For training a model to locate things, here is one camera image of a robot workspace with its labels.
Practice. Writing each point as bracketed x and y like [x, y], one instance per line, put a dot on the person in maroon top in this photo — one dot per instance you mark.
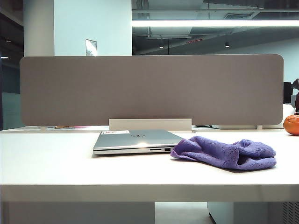
[296, 102]

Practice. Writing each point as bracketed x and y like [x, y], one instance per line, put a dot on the white red laptop sticker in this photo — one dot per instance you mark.
[116, 132]

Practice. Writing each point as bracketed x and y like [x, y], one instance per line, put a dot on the black ceiling spotlight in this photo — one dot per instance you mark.
[226, 44]

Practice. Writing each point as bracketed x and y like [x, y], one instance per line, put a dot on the long ceiling light strip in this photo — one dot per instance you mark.
[210, 23]

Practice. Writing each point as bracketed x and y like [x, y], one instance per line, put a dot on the white desk side panel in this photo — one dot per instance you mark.
[81, 213]

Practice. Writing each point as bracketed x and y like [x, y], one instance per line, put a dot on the black monitor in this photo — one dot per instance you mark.
[287, 93]

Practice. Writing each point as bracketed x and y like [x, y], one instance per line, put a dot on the silver closed laptop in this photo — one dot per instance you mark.
[130, 142]

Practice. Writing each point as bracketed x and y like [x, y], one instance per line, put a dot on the colourful papers behind divider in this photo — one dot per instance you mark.
[70, 127]

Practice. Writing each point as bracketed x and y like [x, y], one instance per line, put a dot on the grey-brown fabric desk divider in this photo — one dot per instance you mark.
[151, 88]

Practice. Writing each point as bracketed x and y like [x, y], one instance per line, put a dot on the orange fruit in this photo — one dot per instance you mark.
[292, 124]

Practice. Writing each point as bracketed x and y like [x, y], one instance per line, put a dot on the white wall poster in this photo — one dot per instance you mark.
[91, 47]

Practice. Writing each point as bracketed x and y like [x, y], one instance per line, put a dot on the purple microfibre rag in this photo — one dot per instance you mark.
[210, 154]

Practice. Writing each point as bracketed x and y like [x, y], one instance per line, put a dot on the white under-desk cabinet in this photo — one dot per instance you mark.
[257, 213]

